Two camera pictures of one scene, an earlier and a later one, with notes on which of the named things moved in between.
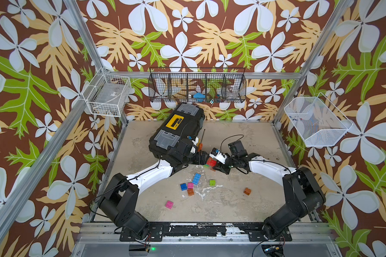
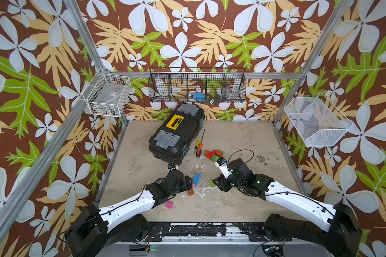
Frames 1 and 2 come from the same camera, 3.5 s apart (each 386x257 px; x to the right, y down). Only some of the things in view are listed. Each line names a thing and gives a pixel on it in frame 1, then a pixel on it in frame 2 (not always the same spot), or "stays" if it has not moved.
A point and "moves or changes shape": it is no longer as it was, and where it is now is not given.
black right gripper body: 229,163 -> 230,181
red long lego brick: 211,162 moves or changes shape
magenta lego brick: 169,204 stays
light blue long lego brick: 196,179 stays
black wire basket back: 184,84 stays
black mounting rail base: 254,232 stays
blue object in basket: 199,97 stays
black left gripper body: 193,158 -> 181,186
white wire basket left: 107,94 stays
